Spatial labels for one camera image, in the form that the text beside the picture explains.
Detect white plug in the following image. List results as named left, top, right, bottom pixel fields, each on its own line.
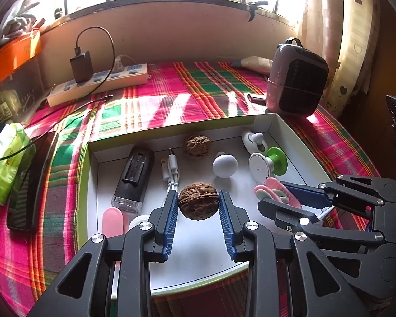
left=114, top=55, right=136, bottom=72

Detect black clip-on light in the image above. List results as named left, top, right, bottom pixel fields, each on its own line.
left=111, top=146, right=155, bottom=213

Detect green tea box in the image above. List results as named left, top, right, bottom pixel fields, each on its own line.
left=0, top=101, right=14, bottom=127

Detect green and white stand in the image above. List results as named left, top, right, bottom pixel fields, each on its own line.
left=249, top=147, right=288, bottom=184

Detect black window latch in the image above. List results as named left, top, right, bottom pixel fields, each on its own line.
left=247, top=1, right=269, bottom=23

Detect heart print curtain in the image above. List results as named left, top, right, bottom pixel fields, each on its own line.
left=304, top=0, right=384, bottom=117

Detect thin black cable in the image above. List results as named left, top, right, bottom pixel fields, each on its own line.
left=0, top=94, right=115, bottom=164

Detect orange box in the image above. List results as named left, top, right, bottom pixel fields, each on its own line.
left=0, top=30, right=43, bottom=92

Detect black charger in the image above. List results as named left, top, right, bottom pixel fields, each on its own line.
left=70, top=51, right=95, bottom=85

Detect green tissue pack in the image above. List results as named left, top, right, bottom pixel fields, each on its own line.
left=0, top=123, right=37, bottom=206

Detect white and green cardboard box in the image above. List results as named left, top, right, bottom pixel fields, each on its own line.
left=77, top=112, right=334, bottom=296

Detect clear plastic organizer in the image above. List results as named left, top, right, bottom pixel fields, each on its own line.
left=0, top=56, right=54, bottom=117

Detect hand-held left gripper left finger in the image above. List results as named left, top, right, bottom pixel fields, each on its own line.
left=26, top=192, right=180, bottom=317

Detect grey and black heater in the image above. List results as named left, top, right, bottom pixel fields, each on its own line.
left=266, top=37, right=329, bottom=118

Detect black charger cable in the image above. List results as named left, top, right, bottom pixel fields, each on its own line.
left=75, top=27, right=116, bottom=105

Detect white panda toy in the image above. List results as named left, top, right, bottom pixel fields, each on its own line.
left=241, top=131, right=268, bottom=154

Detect pink tool with white cap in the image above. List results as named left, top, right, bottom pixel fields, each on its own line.
left=102, top=207, right=150, bottom=239

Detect white egg-shaped toy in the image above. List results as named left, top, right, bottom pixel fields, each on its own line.
left=213, top=153, right=238, bottom=178

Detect white power strip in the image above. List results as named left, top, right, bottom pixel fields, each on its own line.
left=47, top=63, right=152, bottom=108

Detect pile of bags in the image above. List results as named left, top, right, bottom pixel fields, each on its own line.
left=0, top=0, right=42, bottom=41

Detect pink and green hair clips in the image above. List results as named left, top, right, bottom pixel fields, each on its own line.
left=254, top=177, right=305, bottom=209

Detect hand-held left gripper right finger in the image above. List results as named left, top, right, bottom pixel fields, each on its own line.
left=218, top=189, right=372, bottom=317

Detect brown walnut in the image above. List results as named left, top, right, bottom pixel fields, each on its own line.
left=178, top=181, right=219, bottom=220
left=184, top=134, right=213, bottom=158

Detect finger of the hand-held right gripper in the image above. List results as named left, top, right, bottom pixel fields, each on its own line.
left=280, top=173, right=396, bottom=218
left=257, top=200, right=396, bottom=278

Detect black smartphone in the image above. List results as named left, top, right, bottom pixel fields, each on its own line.
left=6, top=131, right=59, bottom=231

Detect white adapter cable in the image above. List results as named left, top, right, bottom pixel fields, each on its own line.
left=160, top=148, right=181, bottom=203

